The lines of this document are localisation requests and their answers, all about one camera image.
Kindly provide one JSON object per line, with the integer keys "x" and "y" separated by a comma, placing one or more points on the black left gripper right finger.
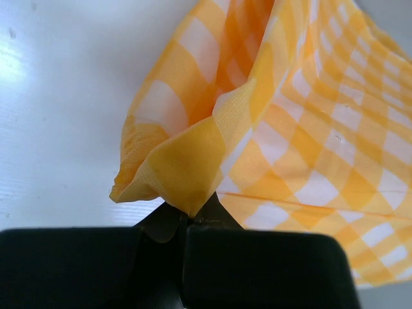
{"x": 226, "y": 266}

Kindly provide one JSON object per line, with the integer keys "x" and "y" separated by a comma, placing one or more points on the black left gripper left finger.
{"x": 90, "y": 267}

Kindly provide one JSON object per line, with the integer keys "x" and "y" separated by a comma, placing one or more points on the yellow white checkered cloth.
{"x": 297, "y": 114}

